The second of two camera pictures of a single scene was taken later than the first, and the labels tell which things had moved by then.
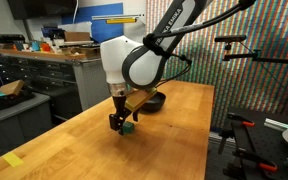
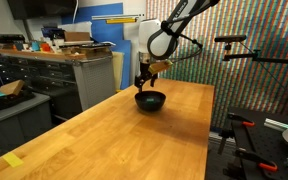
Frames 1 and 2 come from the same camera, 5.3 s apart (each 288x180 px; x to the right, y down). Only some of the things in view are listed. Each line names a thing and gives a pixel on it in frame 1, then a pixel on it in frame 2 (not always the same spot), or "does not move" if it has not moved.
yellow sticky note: (13, 159) does not move
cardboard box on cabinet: (70, 36) does not move
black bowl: (154, 104) does not move
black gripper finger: (120, 125) → (140, 87)
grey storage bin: (16, 117) does not move
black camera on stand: (230, 39) does not move
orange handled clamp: (244, 121) does not move
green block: (127, 127) → (150, 99)
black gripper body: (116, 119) → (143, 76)
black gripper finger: (135, 115) → (153, 78)
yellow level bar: (121, 20) does not move
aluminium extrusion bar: (276, 124) does not move
